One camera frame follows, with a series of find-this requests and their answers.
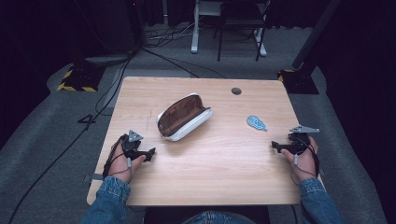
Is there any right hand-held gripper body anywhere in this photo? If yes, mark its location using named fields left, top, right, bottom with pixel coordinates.
left=287, top=124, right=321, bottom=155

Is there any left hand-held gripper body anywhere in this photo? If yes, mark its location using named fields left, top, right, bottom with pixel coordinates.
left=120, top=129, right=145, bottom=161

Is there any person's right hand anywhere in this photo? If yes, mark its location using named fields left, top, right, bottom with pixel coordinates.
left=280, top=135, right=319, bottom=186

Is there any person's left hand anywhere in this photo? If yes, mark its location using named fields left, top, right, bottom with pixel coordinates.
left=107, top=136, right=148, bottom=185

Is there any small light blue eraser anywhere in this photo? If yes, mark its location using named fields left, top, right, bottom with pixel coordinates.
left=246, top=115, right=269, bottom=133

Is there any white pencil case brown lining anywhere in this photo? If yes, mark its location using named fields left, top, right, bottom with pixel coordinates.
left=155, top=92, right=215, bottom=143

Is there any black base yellow striped edge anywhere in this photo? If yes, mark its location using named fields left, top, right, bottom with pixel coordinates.
left=276, top=67, right=320, bottom=95
left=56, top=63, right=107, bottom=93

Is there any grey flat stand foot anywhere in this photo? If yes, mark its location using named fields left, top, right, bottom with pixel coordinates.
left=83, top=53, right=136, bottom=66

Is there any person's lap in jeans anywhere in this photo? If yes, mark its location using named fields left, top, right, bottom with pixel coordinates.
left=186, top=210, right=257, bottom=224

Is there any black slanted stand pole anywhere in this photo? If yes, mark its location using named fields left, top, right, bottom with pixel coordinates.
left=291, top=0, right=343, bottom=70

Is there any black chair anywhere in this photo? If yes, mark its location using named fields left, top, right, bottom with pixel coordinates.
left=213, top=0, right=273, bottom=63

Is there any right gripper thin cable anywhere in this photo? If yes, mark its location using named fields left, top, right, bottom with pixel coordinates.
left=290, top=138, right=318, bottom=187

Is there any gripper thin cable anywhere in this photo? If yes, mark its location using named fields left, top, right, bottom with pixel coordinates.
left=109, top=152, right=133, bottom=177
left=290, top=138, right=318, bottom=187

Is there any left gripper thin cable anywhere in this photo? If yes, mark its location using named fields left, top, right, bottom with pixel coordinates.
left=109, top=152, right=133, bottom=177

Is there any black wrist strap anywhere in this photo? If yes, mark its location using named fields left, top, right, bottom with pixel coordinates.
left=102, top=133, right=129, bottom=180

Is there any long black floor cable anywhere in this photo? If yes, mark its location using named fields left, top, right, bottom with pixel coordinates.
left=7, top=57, right=134, bottom=224

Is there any bundle of floor cables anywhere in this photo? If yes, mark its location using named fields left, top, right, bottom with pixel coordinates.
left=143, top=19, right=200, bottom=49

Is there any white desk frame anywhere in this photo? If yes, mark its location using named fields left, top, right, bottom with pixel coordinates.
left=190, top=0, right=269, bottom=58

